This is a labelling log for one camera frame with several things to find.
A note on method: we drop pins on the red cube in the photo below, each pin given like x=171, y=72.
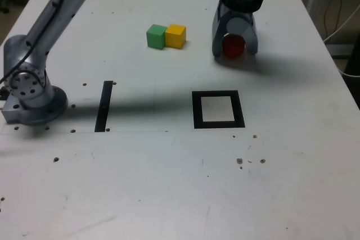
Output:
x=233, y=47

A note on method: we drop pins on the black tape square outline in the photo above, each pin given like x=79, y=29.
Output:
x=219, y=124

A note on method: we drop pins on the yellow cube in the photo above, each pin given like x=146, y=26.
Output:
x=175, y=36

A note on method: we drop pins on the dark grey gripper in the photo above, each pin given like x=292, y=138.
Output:
x=247, y=15

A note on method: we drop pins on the green cube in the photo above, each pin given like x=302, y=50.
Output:
x=154, y=37

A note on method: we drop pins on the black tape strip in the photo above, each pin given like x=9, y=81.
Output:
x=103, y=105

